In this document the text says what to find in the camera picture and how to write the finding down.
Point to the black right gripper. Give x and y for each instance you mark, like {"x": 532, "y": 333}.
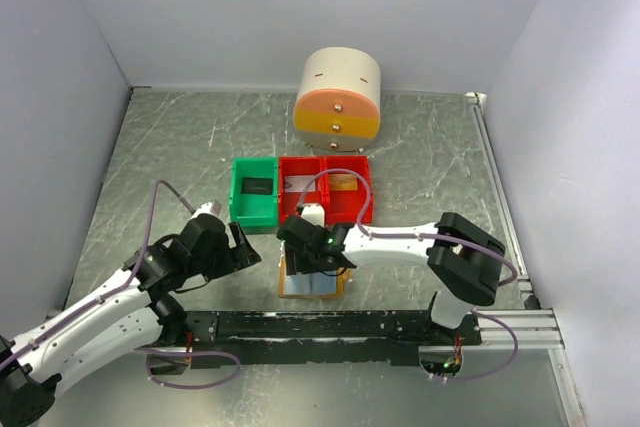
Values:
{"x": 292, "y": 258}

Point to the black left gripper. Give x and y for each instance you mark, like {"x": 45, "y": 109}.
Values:
{"x": 247, "y": 253}

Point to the tan leather card holder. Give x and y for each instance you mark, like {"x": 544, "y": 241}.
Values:
{"x": 310, "y": 286}

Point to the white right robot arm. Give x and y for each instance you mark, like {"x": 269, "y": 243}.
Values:
{"x": 467, "y": 260}

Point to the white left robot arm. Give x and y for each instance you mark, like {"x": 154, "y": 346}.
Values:
{"x": 134, "y": 308}

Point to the black card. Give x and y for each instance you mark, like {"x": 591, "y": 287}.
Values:
{"x": 257, "y": 186}

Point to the silver VIP card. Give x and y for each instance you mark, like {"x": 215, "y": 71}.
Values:
{"x": 299, "y": 183}

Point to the gold VIP card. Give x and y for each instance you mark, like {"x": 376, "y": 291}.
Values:
{"x": 343, "y": 182}

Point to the red bin with silver card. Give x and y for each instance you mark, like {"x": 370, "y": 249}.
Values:
{"x": 295, "y": 173}

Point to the green plastic bin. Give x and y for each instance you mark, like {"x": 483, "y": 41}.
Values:
{"x": 253, "y": 199}

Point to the round three-drawer mini cabinet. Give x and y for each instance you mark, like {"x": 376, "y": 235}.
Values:
{"x": 338, "y": 102}

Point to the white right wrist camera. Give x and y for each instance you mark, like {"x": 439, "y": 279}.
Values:
{"x": 313, "y": 213}

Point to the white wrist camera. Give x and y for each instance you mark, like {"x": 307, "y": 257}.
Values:
{"x": 212, "y": 208}
{"x": 313, "y": 213}

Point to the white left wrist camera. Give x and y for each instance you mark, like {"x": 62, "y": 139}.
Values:
{"x": 212, "y": 208}

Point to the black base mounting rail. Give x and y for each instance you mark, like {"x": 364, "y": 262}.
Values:
{"x": 396, "y": 337}

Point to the aluminium frame rail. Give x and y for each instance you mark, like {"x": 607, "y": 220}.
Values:
{"x": 536, "y": 328}

